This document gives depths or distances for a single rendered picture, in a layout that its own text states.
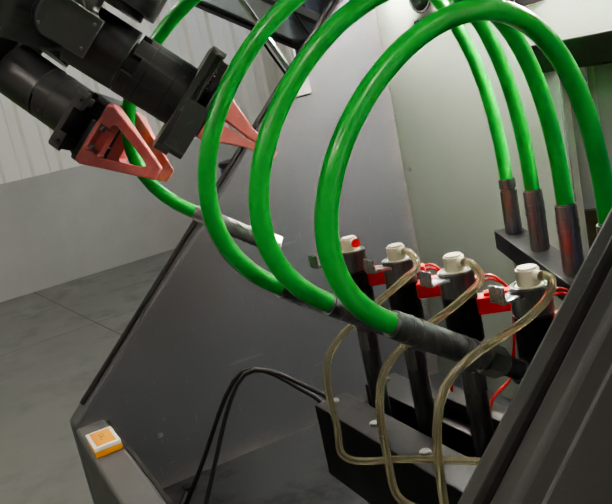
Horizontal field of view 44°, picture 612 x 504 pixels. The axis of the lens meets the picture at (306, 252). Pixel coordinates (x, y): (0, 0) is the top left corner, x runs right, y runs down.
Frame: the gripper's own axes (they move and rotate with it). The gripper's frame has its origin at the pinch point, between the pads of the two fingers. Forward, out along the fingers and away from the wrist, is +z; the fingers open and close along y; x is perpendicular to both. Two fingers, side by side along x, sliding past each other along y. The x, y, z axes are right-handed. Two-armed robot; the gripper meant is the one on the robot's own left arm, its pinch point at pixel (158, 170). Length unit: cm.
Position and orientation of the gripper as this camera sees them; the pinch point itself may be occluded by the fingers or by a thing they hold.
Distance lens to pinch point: 78.5
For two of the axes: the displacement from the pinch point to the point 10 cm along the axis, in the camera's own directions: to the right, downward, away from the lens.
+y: 2.3, -0.3, 9.7
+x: -5.4, 8.3, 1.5
